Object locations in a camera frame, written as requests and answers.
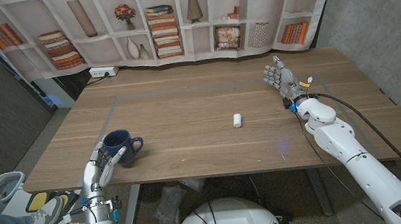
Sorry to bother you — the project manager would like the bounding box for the grey metal table leg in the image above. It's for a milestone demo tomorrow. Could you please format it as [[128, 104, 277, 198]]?
[[120, 184, 145, 224], [305, 167, 334, 219]]

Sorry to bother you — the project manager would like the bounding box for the white robot torso base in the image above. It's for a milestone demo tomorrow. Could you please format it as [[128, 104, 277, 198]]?
[[172, 192, 283, 224]]

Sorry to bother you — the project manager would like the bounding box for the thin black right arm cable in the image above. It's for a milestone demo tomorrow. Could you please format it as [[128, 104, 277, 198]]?
[[293, 103, 385, 224]]

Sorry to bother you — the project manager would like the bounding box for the yellow and black pad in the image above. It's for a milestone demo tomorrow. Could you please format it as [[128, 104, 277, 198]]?
[[24, 188, 81, 220]]

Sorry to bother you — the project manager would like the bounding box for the black round fan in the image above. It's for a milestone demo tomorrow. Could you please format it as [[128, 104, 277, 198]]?
[[139, 181, 168, 205]]

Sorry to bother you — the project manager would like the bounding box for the black power strip cord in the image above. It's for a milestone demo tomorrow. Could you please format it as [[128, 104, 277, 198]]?
[[84, 71, 112, 88]]

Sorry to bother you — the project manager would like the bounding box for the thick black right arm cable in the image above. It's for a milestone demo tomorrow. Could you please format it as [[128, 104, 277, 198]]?
[[307, 83, 401, 215]]

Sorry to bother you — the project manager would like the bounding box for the white floor board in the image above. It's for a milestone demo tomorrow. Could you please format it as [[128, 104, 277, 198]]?
[[0, 182, 86, 224]]

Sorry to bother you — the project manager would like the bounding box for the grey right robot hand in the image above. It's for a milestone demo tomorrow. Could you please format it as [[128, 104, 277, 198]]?
[[261, 52, 311, 108]]

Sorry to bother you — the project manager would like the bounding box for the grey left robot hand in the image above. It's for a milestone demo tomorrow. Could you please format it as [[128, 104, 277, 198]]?
[[77, 134, 134, 200]]

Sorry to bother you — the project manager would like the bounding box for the dark blue ceramic mug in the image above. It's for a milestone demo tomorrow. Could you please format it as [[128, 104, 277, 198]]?
[[100, 127, 147, 168]]

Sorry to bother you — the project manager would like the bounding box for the white medicine bottle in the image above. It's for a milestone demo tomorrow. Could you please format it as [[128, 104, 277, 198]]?
[[231, 112, 244, 129]]

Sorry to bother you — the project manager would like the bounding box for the white grey chair base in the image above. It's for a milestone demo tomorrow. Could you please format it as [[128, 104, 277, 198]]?
[[0, 169, 28, 204]]

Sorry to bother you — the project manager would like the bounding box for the clear plastic bag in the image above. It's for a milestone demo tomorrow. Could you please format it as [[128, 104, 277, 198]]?
[[151, 183, 191, 224]]

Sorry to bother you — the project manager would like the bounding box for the white cabinet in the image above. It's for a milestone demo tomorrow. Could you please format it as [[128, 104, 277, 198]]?
[[30, 73, 76, 112]]

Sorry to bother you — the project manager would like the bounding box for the white power strip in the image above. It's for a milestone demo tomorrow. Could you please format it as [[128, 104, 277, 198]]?
[[88, 64, 120, 79]]

